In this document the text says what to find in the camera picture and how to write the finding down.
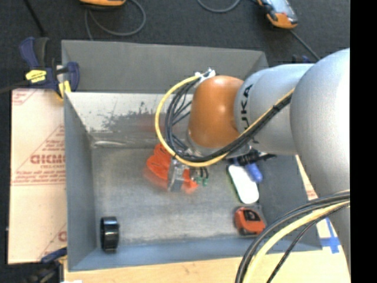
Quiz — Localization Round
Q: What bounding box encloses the black cylinder on white bracket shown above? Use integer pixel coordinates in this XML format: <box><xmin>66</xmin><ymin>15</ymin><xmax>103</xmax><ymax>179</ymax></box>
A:
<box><xmin>228</xmin><ymin>146</ymin><xmax>277</xmax><ymax>167</ymax></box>

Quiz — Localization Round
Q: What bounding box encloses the black plastic ring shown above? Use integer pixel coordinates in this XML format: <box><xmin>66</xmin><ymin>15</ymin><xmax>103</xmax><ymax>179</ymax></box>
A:
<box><xmin>99</xmin><ymin>216</ymin><xmax>121</xmax><ymax>252</ymax></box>

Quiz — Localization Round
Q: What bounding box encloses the grey metal bin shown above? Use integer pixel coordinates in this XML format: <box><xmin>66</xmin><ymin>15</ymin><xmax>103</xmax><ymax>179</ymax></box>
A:
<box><xmin>61</xmin><ymin>39</ymin><xmax>323</xmax><ymax>272</ymax></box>

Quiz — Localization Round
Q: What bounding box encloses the orange ribbed soft object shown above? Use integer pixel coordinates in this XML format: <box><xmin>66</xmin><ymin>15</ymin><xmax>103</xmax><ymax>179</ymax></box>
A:
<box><xmin>143</xmin><ymin>143</ymin><xmax>199</xmax><ymax>195</ymax></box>

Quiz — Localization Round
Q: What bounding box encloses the orange tape measure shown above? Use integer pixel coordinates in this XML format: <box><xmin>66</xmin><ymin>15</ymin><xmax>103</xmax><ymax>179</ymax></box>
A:
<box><xmin>233</xmin><ymin>206</ymin><xmax>267</xmax><ymax>236</ymax></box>

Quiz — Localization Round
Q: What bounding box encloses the white bottle with blue cap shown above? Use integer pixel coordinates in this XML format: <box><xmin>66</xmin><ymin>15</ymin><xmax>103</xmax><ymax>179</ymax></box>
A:
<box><xmin>226</xmin><ymin>157</ymin><xmax>263</xmax><ymax>205</ymax></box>

